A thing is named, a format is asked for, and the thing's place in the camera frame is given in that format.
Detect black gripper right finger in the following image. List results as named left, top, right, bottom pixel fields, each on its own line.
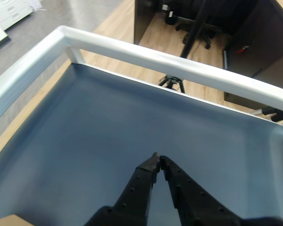
left=160, top=156, right=244, bottom=226

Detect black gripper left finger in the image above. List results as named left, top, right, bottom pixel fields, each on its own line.
left=84, top=152, right=162, bottom=226

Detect beige rectangular box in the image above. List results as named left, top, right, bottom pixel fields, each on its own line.
left=0, top=214, right=37, bottom=226

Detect blue-grey table mat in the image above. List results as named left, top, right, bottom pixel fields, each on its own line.
left=0, top=63, right=283, bottom=226

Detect small red object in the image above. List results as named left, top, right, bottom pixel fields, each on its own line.
left=237, top=44, right=250, bottom=55

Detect black office chair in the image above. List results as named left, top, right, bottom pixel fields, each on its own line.
left=175, top=14, right=216, bottom=50

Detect black tripod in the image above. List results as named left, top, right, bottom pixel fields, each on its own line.
left=158, top=0, right=214, bottom=94

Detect black waste bin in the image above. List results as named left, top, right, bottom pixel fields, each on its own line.
left=164, top=4, right=178, bottom=25

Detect dark brown desk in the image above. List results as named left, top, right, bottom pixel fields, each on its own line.
left=133, top=0, right=283, bottom=109

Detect white drawer cabinet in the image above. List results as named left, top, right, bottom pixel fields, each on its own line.
left=0, top=0, right=42, bottom=31

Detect silver aluminium frame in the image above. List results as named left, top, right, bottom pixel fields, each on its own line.
left=0, top=25, right=283, bottom=129

